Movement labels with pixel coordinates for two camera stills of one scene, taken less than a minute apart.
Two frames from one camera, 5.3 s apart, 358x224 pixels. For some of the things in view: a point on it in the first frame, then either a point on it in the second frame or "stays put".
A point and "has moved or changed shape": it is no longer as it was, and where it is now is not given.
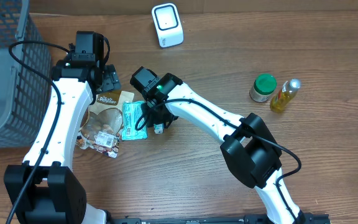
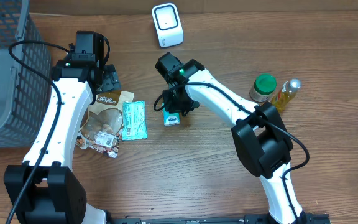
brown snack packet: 101,128 stays put
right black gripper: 154,119 → 174,107
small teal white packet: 158,128 has moved or changed shape
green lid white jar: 263,85 stays put
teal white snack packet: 131,112 stays put
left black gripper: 111,78 stays put
